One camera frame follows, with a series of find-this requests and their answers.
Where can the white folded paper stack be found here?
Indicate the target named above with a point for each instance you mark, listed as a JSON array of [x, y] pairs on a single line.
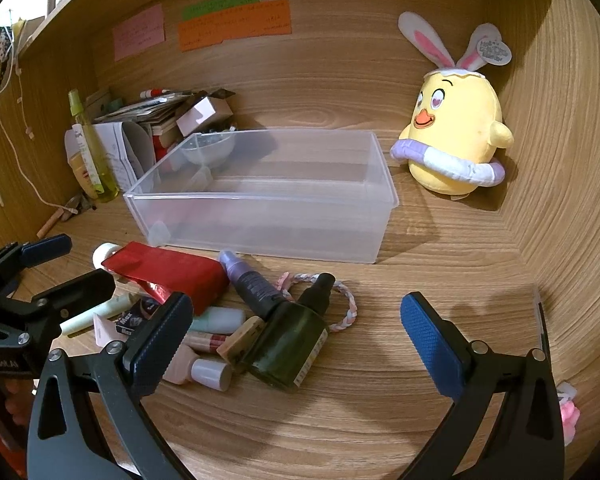
[[112, 152]]

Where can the small red box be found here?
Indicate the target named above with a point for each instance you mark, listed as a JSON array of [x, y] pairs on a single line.
[[160, 147]]

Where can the beige tube with red label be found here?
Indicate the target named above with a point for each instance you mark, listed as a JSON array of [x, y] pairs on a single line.
[[80, 165]]

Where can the red foil packet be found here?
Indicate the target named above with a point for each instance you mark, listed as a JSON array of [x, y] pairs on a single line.
[[175, 270]]

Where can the clear plastic storage box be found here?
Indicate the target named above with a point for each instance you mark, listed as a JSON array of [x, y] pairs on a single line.
[[280, 210]]

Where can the pink paper note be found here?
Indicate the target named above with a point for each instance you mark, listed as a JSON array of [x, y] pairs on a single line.
[[139, 32]]

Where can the beige stick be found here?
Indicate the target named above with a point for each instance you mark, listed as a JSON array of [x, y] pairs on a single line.
[[49, 224]]

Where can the orange paper note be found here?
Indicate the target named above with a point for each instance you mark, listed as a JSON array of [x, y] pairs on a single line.
[[235, 25]]

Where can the person's left hand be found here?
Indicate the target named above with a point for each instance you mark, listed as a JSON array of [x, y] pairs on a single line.
[[16, 394]]

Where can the small beige box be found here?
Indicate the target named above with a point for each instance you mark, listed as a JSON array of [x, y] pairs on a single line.
[[240, 340]]

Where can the small black box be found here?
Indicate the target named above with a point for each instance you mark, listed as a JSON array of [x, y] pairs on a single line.
[[140, 315]]

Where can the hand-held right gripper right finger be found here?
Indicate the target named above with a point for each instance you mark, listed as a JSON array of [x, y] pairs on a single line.
[[430, 345]]

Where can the purple spray bottle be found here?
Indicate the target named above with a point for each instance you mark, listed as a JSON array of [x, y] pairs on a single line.
[[252, 282]]

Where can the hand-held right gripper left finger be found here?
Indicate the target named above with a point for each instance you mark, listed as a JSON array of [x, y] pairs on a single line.
[[160, 342]]

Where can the green paper note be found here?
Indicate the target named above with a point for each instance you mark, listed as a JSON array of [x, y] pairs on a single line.
[[220, 5]]

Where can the red and white marker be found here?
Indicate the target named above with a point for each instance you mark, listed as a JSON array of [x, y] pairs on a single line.
[[155, 93]]

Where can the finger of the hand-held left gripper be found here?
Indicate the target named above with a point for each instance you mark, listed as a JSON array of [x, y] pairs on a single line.
[[80, 290], [45, 249]]

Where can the white tape roll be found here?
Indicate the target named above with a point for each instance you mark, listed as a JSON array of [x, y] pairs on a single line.
[[105, 256]]

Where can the pink soft toy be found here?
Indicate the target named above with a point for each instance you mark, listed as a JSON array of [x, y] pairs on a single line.
[[569, 410]]

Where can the small white cardboard box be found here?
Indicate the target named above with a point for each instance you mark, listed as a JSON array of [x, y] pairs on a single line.
[[202, 115]]

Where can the dark green pump bottle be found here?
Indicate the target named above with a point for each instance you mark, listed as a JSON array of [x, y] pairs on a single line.
[[285, 345]]

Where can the pale green stick tube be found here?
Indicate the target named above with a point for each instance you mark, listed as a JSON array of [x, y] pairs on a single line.
[[95, 316]]

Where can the mint green small bottle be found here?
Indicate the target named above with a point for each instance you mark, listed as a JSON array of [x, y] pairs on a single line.
[[222, 320]]

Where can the yellow chick plush toy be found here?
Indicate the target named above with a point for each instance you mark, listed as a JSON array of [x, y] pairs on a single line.
[[455, 125]]

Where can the white bowl with items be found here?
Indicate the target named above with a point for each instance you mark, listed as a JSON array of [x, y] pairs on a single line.
[[207, 150]]

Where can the yellow-green spray bottle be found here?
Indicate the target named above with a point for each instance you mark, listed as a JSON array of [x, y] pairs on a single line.
[[99, 165]]

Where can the pale pink card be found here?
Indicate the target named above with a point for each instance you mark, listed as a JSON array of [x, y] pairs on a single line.
[[105, 332]]

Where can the pile of books and papers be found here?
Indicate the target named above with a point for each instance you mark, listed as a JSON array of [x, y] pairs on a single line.
[[140, 110]]

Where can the pink bottle with white cap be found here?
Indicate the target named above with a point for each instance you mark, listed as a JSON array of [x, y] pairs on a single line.
[[202, 372]]

